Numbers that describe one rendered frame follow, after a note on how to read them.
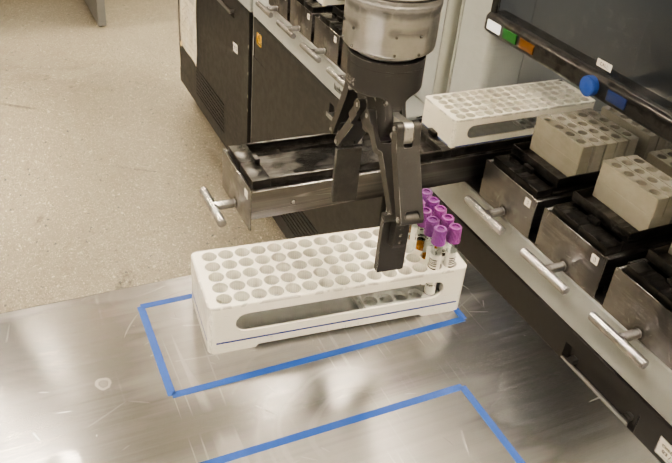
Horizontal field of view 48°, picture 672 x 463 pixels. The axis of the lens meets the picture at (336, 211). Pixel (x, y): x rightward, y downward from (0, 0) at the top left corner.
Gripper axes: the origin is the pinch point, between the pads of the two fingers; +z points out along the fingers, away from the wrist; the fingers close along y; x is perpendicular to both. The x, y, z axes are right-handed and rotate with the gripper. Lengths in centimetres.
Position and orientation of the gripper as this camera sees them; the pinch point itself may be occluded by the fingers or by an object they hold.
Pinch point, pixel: (365, 223)
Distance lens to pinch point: 82.3
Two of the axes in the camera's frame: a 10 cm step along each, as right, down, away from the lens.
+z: -0.8, 8.3, 5.4
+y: 3.3, 5.4, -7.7
